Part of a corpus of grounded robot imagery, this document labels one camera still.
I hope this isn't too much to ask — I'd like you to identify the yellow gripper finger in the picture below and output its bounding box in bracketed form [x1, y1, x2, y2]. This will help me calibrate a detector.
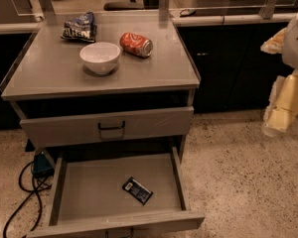
[262, 69, 298, 137]
[260, 28, 286, 55]

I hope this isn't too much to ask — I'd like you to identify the dark blue rxbar wrapper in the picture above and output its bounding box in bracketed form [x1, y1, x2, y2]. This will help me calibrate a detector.
[122, 177, 153, 205]

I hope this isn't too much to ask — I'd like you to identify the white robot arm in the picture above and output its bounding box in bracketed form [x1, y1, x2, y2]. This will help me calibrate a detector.
[260, 13, 298, 136]

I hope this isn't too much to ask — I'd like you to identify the grey drawer cabinet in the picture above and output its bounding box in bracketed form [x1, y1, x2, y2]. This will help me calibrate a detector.
[1, 10, 200, 149]

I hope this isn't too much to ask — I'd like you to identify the open grey middle drawer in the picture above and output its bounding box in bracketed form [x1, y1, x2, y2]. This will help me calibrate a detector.
[27, 149, 204, 238]

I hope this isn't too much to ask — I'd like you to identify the closed grey top drawer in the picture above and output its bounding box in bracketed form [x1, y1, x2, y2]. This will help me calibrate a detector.
[21, 107, 194, 148]

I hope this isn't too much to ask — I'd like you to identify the red soda can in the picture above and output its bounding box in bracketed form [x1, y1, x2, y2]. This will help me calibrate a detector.
[120, 32, 153, 58]

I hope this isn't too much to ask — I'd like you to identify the white ceramic bowl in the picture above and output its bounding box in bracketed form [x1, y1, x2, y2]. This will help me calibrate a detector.
[79, 42, 121, 74]

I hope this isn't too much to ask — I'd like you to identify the blue chip bag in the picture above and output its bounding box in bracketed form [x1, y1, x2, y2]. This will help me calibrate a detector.
[62, 12, 97, 43]

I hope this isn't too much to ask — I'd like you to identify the blue power box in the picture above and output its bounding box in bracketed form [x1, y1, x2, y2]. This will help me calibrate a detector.
[31, 154, 54, 178]

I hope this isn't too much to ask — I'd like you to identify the dark low cabinet wall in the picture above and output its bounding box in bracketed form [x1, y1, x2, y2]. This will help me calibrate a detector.
[178, 23, 293, 113]

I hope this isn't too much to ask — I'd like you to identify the black floor cable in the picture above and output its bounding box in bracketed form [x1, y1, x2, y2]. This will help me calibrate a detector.
[2, 161, 53, 238]

